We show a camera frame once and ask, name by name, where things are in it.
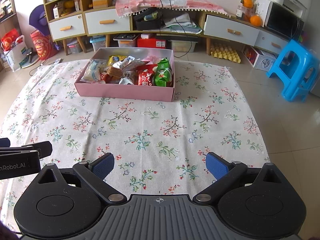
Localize purple round object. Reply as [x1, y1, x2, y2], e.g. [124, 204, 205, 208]
[28, 3, 51, 37]

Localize yellow cardboard box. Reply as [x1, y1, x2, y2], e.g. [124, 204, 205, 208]
[92, 0, 113, 8]

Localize red plastic bag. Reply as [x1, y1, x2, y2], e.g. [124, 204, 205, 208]
[0, 28, 21, 52]

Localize white printer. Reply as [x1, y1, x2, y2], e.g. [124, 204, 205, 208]
[282, 0, 308, 12]

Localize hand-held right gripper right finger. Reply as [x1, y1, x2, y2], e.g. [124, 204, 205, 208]
[192, 152, 288, 203]

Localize yellow blue snack packet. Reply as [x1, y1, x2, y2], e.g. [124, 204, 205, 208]
[107, 55, 128, 67]

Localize blue plastic stool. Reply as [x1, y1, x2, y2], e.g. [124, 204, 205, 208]
[266, 39, 320, 103]

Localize black power cable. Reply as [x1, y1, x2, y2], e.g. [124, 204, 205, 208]
[155, 0, 198, 59]

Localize floral tablecloth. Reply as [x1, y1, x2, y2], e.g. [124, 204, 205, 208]
[0, 59, 271, 232]

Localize black basket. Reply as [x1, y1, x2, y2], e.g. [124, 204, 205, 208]
[132, 7, 163, 31]

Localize glass jar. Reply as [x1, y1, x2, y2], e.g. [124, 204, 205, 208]
[236, 4, 247, 21]

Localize white cookie packet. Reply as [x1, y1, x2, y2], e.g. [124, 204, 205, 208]
[118, 69, 138, 86]

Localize white paper bag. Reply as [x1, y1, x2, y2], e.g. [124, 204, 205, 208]
[3, 34, 28, 72]

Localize green snack packet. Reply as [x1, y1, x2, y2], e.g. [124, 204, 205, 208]
[152, 57, 174, 88]

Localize black lid storage box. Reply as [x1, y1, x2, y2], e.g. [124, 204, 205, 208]
[112, 33, 141, 48]

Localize red cartoon gift bag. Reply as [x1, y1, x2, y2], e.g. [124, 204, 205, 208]
[29, 29, 58, 61]

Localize small clear storage box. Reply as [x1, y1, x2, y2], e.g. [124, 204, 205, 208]
[66, 39, 82, 55]

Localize tall wooden shelf cabinet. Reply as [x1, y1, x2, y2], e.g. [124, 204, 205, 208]
[41, 0, 133, 56]

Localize red cardboard box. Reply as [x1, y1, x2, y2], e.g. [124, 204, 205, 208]
[136, 33, 167, 49]

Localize white printed cardboard box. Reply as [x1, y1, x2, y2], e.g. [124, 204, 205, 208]
[241, 44, 278, 69]

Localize gold brown snack packet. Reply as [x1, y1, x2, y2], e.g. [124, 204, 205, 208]
[106, 64, 126, 78]

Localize white drawer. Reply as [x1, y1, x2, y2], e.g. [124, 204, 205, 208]
[48, 13, 86, 41]
[84, 8, 131, 36]

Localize pile of loose papers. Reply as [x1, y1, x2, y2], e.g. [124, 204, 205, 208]
[161, 12, 203, 35]

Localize yellow egg tray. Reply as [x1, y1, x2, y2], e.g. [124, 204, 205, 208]
[210, 42, 242, 63]

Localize pink patterned cloth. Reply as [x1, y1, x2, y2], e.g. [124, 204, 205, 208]
[114, 0, 237, 19]

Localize clear box yellow contents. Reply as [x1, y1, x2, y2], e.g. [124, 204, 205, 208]
[171, 38, 196, 53]

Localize silver snack packet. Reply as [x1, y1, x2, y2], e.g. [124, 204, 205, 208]
[121, 56, 141, 71]

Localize red torn snack packet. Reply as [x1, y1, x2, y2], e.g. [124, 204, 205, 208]
[99, 71, 111, 84]

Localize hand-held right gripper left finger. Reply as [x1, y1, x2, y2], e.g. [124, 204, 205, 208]
[34, 152, 128, 205]

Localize white blue bread packet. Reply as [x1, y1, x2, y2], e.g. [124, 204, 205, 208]
[82, 58, 107, 84]

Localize white microwave oven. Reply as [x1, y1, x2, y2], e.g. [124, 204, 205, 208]
[254, 0, 305, 41]

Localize red white snack packet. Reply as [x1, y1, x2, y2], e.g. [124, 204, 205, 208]
[136, 64, 159, 87]

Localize small pink snack packet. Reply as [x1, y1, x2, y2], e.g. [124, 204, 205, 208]
[141, 54, 161, 65]

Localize blue lid storage box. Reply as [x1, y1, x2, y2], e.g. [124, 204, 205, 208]
[89, 36, 107, 53]

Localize low wooden cabinet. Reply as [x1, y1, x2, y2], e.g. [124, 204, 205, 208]
[131, 4, 291, 56]

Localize wooden bookshelf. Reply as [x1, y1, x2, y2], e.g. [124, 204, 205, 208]
[0, 0, 20, 63]

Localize black floor cable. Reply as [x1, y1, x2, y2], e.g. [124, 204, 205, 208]
[29, 61, 57, 77]

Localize pink cardboard box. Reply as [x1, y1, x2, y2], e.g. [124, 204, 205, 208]
[74, 47, 176, 103]

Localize small grey drawer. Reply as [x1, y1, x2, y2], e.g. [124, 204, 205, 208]
[254, 29, 291, 55]

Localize large grey drawer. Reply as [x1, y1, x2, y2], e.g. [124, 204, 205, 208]
[203, 14, 261, 47]

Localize dark maroon clothing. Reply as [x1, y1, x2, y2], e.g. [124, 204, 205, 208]
[0, 221, 19, 240]

